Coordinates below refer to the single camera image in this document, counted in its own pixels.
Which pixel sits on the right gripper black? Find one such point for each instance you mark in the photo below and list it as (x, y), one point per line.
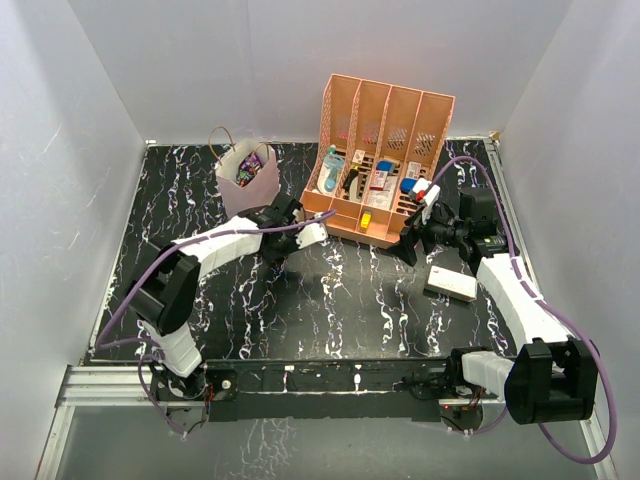
(409, 236)

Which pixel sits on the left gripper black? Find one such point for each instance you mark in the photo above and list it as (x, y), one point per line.
(271, 255)

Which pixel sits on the pale pink paper bag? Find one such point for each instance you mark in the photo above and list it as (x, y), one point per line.
(261, 191)

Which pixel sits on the purple M&M's packet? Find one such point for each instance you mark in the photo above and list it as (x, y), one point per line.
(248, 169)

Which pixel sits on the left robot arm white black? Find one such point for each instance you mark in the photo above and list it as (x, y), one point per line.
(166, 299)

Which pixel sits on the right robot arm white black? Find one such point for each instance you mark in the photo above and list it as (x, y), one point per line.
(554, 376)

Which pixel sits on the small yellow box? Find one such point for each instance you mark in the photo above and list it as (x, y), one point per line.
(365, 220)

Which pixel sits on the white plastic packet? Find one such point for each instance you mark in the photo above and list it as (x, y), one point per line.
(380, 199)

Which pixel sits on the blue white item pack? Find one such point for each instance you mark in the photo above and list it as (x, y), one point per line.
(413, 174)

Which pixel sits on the white rectangular box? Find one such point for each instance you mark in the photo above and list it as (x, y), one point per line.
(454, 284)

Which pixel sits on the black yellow utility knife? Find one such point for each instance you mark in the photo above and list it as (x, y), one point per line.
(351, 184)

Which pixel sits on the light blue tape dispenser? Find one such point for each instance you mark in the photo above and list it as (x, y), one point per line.
(330, 171)

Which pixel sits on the orange desk file organizer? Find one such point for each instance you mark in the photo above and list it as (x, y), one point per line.
(369, 121)

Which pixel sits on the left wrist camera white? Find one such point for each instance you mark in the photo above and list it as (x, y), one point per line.
(311, 234)

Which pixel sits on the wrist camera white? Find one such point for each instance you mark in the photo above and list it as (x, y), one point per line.
(311, 234)
(425, 194)

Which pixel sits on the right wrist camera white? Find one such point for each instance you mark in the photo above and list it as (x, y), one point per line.
(425, 194)

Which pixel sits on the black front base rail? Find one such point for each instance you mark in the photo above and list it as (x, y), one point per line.
(419, 390)

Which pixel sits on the aluminium frame rail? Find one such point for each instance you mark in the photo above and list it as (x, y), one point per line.
(285, 422)

